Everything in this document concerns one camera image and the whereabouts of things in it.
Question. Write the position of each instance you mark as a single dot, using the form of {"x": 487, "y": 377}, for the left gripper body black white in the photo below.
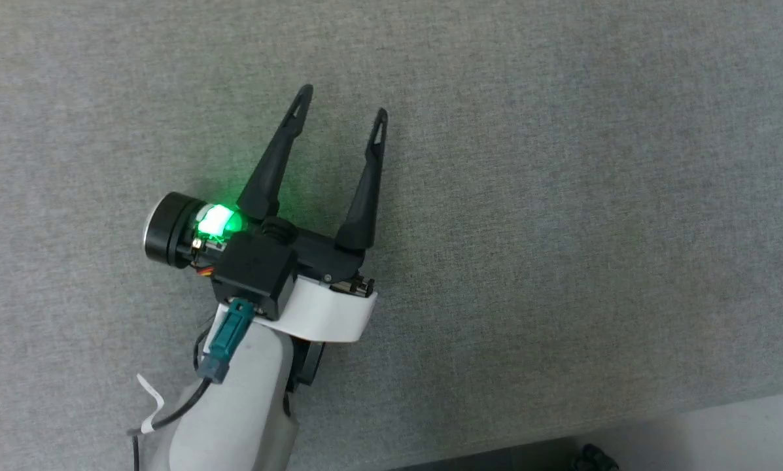
{"x": 329, "y": 314}

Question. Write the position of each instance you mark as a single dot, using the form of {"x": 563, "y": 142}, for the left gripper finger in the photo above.
{"x": 365, "y": 196}
{"x": 273, "y": 163}

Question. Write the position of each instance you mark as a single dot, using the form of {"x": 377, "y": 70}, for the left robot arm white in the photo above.
{"x": 234, "y": 412}

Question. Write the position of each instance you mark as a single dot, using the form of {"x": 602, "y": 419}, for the black object on floor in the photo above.
{"x": 594, "y": 459}

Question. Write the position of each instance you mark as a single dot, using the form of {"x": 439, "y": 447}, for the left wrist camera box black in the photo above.
{"x": 254, "y": 268}

